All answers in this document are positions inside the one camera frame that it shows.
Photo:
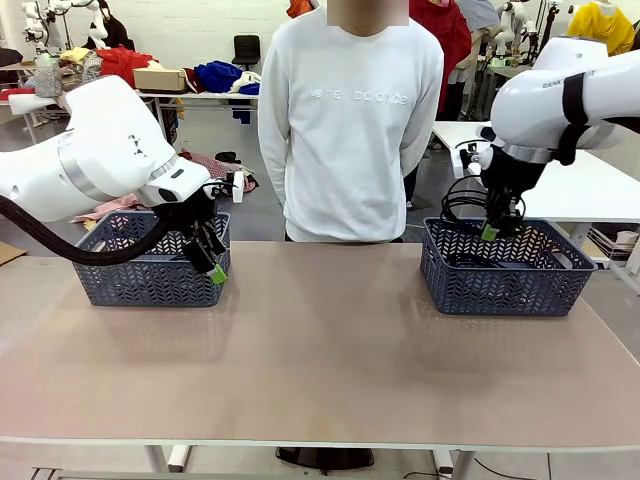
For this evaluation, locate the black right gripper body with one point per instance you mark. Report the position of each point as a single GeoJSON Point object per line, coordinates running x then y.
{"type": "Point", "coordinates": [515, 175]}

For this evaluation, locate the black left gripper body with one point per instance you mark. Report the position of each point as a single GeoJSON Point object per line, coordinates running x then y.
{"type": "Point", "coordinates": [192, 215]}

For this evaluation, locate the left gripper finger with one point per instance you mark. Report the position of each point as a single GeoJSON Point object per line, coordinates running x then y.
{"type": "Point", "coordinates": [215, 240]}
{"type": "Point", "coordinates": [202, 257]}

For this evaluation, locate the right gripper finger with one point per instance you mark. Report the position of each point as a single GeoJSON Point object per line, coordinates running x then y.
{"type": "Point", "coordinates": [492, 227]}
{"type": "Point", "coordinates": [515, 217]}

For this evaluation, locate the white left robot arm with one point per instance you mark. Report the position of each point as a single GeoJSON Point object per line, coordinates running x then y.
{"type": "Point", "coordinates": [100, 150]}

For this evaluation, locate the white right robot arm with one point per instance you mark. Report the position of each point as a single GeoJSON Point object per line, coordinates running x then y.
{"type": "Point", "coordinates": [530, 100]}

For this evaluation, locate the patterned clothes on floor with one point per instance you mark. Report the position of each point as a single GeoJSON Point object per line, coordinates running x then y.
{"type": "Point", "coordinates": [200, 160]}

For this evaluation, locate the blue-grey plastic basket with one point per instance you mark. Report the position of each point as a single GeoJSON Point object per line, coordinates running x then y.
{"type": "Point", "coordinates": [500, 295]}
{"type": "Point", "coordinates": [140, 285]}

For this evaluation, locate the long white table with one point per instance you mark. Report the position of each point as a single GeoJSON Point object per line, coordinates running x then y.
{"type": "Point", "coordinates": [210, 95]}

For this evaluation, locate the cardboard box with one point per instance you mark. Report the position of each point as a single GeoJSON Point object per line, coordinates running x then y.
{"type": "Point", "coordinates": [160, 80]}

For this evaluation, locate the blue clothes pile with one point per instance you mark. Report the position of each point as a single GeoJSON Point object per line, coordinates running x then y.
{"type": "Point", "coordinates": [215, 75]}

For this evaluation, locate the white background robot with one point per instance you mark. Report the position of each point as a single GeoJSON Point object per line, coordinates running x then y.
{"type": "Point", "coordinates": [40, 22]}
{"type": "Point", "coordinates": [515, 27]}

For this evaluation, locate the person in red jacket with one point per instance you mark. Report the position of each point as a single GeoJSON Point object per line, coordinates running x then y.
{"type": "Point", "coordinates": [445, 35]}

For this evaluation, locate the person in white sweatshirt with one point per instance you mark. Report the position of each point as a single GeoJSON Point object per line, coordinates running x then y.
{"type": "Point", "coordinates": [350, 150]}

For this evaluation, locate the red clothes pile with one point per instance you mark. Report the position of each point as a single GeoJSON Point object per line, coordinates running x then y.
{"type": "Point", "coordinates": [120, 62]}

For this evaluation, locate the person in yellow hoodie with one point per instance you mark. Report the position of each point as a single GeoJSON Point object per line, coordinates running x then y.
{"type": "Point", "coordinates": [600, 25]}

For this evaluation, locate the black office chair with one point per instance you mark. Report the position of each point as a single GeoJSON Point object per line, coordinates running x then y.
{"type": "Point", "coordinates": [246, 50]}

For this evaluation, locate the flat cardboard sheet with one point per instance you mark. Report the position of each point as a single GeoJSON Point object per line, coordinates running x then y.
{"type": "Point", "coordinates": [10, 252]}

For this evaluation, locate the person in black clothes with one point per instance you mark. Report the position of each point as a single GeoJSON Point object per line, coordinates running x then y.
{"type": "Point", "coordinates": [115, 30]}

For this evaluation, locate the white table leg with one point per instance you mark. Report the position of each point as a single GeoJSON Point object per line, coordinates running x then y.
{"type": "Point", "coordinates": [175, 457]}
{"type": "Point", "coordinates": [455, 465]}

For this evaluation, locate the black round base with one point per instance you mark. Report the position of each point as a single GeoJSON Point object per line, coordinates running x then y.
{"type": "Point", "coordinates": [325, 457]}

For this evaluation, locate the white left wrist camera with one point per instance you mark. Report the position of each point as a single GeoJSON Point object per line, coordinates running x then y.
{"type": "Point", "coordinates": [238, 187]}

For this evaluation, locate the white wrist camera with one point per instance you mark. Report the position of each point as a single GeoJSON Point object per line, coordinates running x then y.
{"type": "Point", "coordinates": [238, 187]}
{"type": "Point", "coordinates": [459, 165]}

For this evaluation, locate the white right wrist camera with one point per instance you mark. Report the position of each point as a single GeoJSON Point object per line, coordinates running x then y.
{"type": "Point", "coordinates": [459, 165]}

